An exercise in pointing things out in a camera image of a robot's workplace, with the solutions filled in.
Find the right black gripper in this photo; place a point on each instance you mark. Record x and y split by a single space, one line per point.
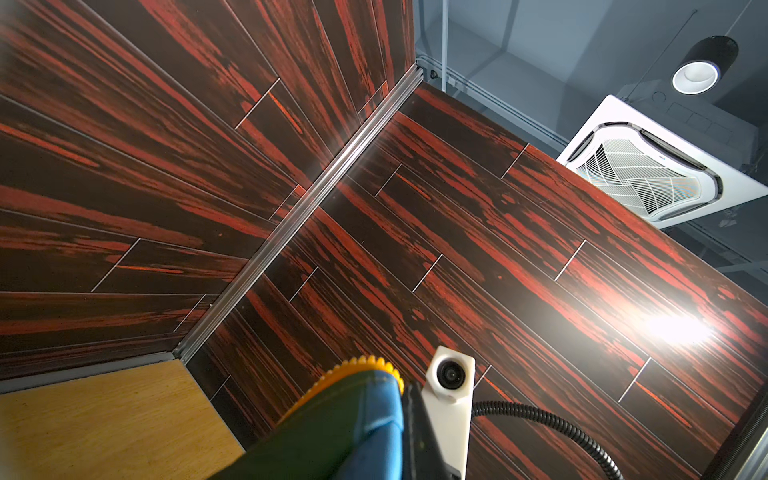
422 458

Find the multicoloured patchwork jacket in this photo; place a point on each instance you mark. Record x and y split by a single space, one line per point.
349 425

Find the white ceiling air conditioner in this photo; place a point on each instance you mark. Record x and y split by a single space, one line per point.
650 170

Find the black ceiling spot lamp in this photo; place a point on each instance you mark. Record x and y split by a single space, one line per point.
705 64

